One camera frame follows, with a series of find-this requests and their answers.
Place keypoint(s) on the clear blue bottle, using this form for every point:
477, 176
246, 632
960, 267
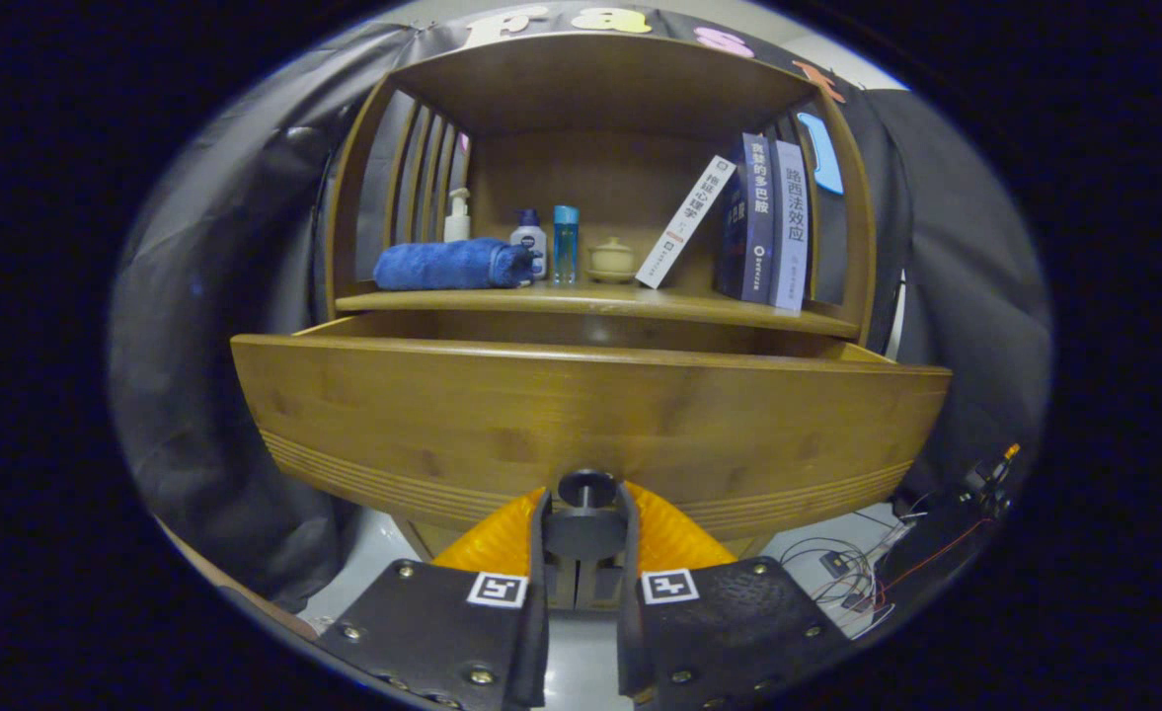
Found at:
565, 247

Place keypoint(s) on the white pump bottle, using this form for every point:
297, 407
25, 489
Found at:
457, 225

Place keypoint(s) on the black backdrop cloth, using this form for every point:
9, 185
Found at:
215, 346

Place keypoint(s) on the beige lidded teacup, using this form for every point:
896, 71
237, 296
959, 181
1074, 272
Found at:
611, 260

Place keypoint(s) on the blue folded towel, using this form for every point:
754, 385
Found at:
442, 265

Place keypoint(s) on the light purple book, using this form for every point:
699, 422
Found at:
791, 227

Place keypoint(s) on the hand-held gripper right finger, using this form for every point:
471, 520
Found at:
628, 632

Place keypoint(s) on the wooden cabinet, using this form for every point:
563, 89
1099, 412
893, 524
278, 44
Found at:
620, 168

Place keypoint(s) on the dark blue book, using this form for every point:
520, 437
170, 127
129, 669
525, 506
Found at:
750, 217

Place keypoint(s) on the wooden countertop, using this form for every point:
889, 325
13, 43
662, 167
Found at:
590, 296

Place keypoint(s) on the wooden drawer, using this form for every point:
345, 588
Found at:
442, 425

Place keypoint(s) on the white book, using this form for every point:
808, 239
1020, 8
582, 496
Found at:
687, 222

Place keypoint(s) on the white bottle blue cap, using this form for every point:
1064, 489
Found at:
529, 247

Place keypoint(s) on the black orange-tipped device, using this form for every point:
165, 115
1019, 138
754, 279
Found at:
985, 479

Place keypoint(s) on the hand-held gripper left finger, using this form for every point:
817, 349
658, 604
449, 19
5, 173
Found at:
539, 632

